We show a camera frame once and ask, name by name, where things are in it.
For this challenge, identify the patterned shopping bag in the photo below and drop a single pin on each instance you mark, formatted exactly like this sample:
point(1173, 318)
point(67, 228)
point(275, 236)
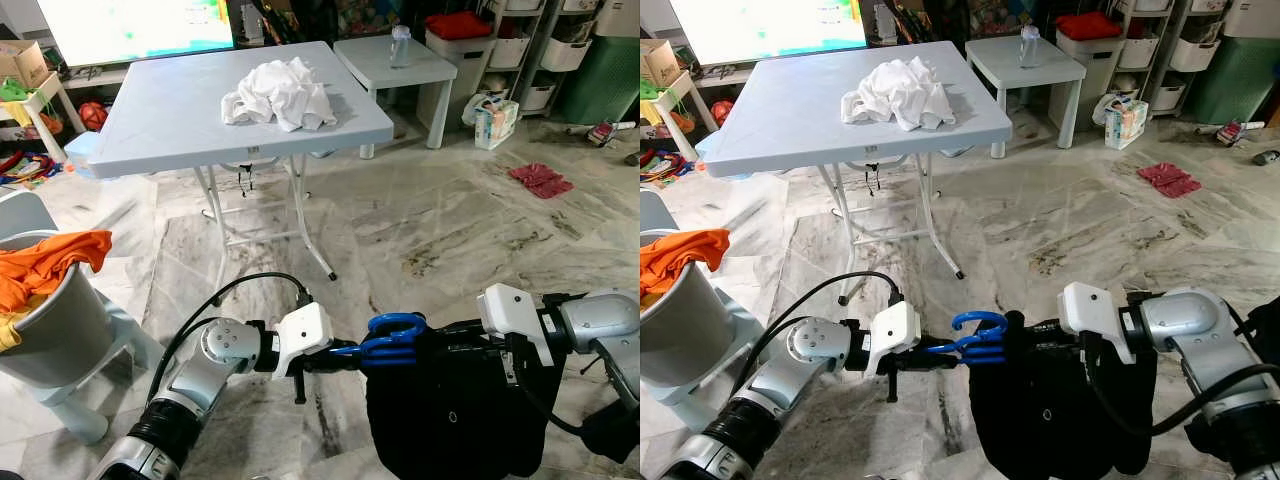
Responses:
point(497, 122)
point(1125, 122)

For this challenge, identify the flat screen television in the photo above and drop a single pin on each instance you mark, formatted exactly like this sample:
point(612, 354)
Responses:
point(760, 30)
point(130, 30)

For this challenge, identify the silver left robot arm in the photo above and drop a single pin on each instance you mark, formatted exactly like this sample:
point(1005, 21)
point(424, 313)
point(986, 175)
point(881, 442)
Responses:
point(810, 345)
point(215, 345)

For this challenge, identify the red folded cloth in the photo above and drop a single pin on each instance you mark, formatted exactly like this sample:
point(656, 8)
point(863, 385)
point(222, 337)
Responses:
point(458, 25)
point(1088, 25)

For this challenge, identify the grey laundry bucket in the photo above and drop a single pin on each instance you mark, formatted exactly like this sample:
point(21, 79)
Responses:
point(680, 340)
point(60, 340)

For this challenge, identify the crumpled white cloth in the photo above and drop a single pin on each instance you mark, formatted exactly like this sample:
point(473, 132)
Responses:
point(280, 95)
point(900, 95)

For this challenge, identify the small grey floor object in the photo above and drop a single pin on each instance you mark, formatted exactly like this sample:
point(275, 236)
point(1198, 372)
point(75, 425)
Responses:
point(1268, 158)

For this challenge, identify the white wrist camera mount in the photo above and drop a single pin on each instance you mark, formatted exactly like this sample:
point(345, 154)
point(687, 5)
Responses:
point(895, 330)
point(505, 310)
point(1090, 305)
point(303, 335)

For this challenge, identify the blue plastic hanger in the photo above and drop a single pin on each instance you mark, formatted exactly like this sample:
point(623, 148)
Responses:
point(980, 319)
point(395, 320)

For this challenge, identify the white toy rack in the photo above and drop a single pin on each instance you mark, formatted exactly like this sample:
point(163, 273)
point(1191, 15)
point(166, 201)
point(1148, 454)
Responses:
point(688, 110)
point(52, 115)

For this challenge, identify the yellow garment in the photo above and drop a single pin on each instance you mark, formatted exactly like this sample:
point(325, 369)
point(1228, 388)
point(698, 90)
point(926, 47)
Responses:
point(8, 330)

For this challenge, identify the brown cardboard box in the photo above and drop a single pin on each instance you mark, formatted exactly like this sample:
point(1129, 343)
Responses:
point(660, 62)
point(22, 62)

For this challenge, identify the clear plastic bottle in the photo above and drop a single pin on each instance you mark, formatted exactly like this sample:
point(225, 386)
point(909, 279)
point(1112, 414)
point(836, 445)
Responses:
point(1030, 48)
point(401, 48)

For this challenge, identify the shelf unit with white bins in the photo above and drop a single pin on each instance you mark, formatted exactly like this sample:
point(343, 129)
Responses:
point(520, 50)
point(1145, 50)

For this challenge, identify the orange shirt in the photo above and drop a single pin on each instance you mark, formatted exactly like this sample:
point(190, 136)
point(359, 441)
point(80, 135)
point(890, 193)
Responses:
point(680, 260)
point(50, 265)

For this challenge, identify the black shirt with small logo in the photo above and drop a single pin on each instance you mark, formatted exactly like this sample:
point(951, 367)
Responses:
point(1050, 410)
point(450, 400)

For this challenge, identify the red crumpled floor cloth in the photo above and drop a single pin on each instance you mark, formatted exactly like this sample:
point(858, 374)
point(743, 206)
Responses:
point(540, 180)
point(1170, 180)

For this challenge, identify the dark green storage bin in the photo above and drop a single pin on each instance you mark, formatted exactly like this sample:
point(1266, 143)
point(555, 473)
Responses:
point(600, 80)
point(1235, 80)

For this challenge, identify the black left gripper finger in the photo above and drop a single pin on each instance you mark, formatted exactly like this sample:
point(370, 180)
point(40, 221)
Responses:
point(358, 348)
point(358, 366)
point(948, 347)
point(948, 365)

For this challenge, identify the small pale plastic table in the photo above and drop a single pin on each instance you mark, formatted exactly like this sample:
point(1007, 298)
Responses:
point(1005, 58)
point(375, 58)

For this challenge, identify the colourful toy pile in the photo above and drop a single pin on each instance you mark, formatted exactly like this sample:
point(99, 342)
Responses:
point(25, 168)
point(660, 167)

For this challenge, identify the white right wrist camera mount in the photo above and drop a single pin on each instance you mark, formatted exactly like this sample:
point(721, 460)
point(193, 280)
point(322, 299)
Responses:
point(1090, 305)
point(505, 310)

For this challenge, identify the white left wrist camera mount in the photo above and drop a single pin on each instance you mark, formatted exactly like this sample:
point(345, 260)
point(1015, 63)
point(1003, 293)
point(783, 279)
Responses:
point(895, 330)
point(303, 335)

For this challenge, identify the orange basketball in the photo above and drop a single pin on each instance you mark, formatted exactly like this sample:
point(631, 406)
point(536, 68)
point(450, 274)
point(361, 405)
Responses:
point(722, 113)
point(93, 115)

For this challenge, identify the white plastic hamper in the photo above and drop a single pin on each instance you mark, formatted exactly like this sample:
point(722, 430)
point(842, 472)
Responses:
point(1090, 75)
point(465, 75)

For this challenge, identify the light blue plastic basket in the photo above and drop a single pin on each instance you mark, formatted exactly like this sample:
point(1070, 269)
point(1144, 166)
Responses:
point(88, 155)
point(715, 155)

